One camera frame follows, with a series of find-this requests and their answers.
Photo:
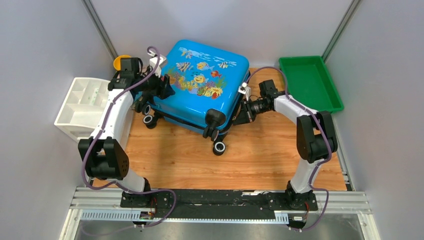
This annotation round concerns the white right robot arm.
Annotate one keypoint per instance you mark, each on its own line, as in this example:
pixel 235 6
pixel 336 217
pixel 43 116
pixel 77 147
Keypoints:
pixel 315 135

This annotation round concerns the white plastic drawer organizer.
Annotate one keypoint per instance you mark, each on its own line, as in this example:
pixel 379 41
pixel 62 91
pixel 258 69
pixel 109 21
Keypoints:
pixel 91 111

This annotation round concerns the yellow bowl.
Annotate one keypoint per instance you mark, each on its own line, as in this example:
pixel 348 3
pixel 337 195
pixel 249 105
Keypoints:
pixel 117 61

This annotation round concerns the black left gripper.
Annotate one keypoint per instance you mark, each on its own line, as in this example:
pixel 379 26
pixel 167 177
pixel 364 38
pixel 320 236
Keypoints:
pixel 163 89

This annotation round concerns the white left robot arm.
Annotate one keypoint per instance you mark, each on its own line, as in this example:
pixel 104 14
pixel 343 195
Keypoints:
pixel 102 155

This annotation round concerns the aluminium frame rail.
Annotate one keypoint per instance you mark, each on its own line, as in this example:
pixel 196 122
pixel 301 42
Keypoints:
pixel 97 215

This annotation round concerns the green plastic tray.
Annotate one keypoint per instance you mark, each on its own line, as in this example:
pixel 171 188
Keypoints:
pixel 310 82

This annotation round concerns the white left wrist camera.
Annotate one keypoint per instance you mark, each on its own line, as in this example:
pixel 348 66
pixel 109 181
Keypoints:
pixel 156 62

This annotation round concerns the blue fish-print suitcase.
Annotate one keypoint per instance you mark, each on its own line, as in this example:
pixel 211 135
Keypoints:
pixel 206 81

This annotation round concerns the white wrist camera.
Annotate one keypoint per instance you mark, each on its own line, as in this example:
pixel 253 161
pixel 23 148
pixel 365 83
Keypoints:
pixel 156 62
pixel 245 90

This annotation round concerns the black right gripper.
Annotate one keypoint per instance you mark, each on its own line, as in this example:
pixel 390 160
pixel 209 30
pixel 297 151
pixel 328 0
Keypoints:
pixel 243 116

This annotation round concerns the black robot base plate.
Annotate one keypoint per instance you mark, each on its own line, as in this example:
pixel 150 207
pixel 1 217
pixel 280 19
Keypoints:
pixel 220 205

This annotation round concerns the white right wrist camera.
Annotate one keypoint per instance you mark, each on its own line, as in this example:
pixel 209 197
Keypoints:
pixel 245 90

